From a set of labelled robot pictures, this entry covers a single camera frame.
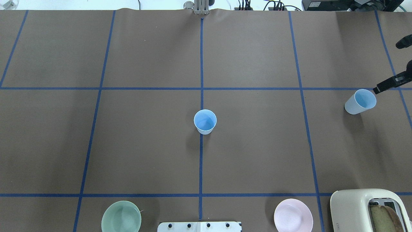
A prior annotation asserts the light blue plastic cup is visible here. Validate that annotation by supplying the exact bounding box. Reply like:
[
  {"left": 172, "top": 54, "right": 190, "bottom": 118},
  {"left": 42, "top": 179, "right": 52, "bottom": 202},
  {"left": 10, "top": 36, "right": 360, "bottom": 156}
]
[
  {"left": 344, "top": 89, "right": 377, "bottom": 115},
  {"left": 194, "top": 109, "right": 217, "bottom": 135}
]

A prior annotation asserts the black electronics box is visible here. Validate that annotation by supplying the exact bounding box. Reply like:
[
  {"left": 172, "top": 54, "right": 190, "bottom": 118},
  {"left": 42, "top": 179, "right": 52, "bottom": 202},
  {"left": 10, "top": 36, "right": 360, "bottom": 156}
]
[{"left": 302, "top": 0, "right": 404, "bottom": 12}]

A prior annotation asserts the cream two-slot toaster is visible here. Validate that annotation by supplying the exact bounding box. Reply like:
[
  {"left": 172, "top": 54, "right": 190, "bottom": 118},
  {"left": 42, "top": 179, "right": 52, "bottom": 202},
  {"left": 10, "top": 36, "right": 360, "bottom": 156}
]
[{"left": 330, "top": 188, "right": 411, "bottom": 232}]

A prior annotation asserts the brown toast slice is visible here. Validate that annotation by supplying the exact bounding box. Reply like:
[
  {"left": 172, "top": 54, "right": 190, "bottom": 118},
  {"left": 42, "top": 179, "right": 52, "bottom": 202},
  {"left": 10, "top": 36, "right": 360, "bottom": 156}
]
[{"left": 370, "top": 205, "right": 404, "bottom": 232}]

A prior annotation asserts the pink plastic bowl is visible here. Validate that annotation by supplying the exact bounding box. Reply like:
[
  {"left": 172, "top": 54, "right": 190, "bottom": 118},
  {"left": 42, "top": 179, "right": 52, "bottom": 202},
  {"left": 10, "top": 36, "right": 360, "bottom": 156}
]
[{"left": 273, "top": 198, "right": 314, "bottom": 232}]

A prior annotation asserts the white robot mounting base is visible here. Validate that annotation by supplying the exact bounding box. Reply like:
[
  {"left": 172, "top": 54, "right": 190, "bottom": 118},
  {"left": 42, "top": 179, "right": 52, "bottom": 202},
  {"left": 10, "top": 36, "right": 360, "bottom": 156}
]
[{"left": 157, "top": 221, "right": 242, "bottom": 232}]

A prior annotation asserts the green plastic bowl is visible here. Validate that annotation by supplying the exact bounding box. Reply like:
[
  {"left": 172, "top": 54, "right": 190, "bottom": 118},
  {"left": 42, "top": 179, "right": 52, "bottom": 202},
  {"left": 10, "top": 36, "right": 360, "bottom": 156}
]
[{"left": 101, "top": 201, "right": 142, "bottom": 232}]

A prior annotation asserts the black cable bundle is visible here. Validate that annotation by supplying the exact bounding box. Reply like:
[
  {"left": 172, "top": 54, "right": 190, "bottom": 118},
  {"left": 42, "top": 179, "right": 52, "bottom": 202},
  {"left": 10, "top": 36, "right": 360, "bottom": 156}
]
[{"left": 234, "top": 0, "right": 301, "bottom": 11}]

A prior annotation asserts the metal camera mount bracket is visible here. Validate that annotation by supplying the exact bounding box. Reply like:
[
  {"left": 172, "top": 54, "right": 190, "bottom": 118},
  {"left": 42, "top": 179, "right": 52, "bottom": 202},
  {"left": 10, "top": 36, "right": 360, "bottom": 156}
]
[{"left": 183, "top": 0, "right": 215, "bottom": 15}]

